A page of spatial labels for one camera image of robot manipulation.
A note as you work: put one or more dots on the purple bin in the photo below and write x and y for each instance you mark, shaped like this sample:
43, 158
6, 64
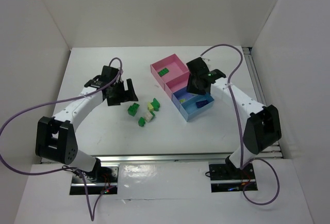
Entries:
181, 96

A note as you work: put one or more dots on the small green curved lego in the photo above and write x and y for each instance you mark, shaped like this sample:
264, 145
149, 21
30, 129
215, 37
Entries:
141, 122

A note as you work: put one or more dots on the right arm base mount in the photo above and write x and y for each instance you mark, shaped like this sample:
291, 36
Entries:
222, 179

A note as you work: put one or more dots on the aluminium rail right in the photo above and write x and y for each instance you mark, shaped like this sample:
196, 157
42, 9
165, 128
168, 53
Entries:
273, 151

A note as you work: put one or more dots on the green curved lego top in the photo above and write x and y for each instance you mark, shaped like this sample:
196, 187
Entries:
155, 103

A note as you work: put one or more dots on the white lego brick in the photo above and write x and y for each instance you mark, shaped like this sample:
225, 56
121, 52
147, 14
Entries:
147, 116

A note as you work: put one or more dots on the green lego plate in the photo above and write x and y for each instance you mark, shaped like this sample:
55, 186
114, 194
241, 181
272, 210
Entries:
163, 72

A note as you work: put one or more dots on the light blue bin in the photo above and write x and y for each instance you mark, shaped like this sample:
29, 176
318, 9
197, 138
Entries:
189, 110

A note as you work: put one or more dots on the small pink bin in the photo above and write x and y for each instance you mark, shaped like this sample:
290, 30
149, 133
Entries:
176, 84

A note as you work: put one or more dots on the aluminium rail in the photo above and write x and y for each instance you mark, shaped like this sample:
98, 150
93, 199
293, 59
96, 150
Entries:
163, 158
273, 151

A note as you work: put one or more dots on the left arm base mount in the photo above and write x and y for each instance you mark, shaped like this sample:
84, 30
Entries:
108, 182

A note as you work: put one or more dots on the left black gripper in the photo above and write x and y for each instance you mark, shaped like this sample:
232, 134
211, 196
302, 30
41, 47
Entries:
119, 93

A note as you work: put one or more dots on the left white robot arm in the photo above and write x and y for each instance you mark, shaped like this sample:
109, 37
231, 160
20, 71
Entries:
56, 139

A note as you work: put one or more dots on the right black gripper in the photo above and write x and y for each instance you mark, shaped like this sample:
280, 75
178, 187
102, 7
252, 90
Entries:
194, 85

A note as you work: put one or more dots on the dark blue lego plate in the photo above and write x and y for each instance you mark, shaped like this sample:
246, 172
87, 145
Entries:
202, 103

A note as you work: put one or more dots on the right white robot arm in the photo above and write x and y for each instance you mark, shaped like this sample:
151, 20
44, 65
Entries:
259, 124

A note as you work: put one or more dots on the pale yellow curved lego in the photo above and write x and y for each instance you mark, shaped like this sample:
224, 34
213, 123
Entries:
150, 107

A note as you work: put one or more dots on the aluminium rail front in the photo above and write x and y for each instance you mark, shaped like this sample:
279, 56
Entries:
163, 158

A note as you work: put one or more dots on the green stepped lego block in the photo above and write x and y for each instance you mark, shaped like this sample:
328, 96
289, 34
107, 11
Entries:
132, 110

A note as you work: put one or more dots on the large pink bin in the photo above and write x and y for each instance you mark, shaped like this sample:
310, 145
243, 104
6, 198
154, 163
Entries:
171, 73

